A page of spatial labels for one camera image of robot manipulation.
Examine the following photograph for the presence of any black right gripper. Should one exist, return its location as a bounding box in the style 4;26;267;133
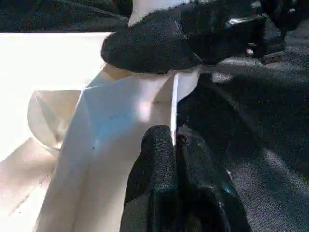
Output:
181;0;297;66

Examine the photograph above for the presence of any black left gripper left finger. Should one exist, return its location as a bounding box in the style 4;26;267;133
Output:
124;125;181;232

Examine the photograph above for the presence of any white plastic table top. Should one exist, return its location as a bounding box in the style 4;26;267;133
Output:
0;32;201;232

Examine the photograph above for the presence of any black glossy mat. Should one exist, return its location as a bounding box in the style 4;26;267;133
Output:
0;0;309;232

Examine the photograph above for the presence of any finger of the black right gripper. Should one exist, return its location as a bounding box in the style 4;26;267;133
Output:
100;4;203;75

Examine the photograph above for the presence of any white plastic table leg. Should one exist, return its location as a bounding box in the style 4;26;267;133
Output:
127;0;194;27

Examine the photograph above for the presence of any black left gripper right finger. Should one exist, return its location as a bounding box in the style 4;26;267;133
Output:
175;126;252;232

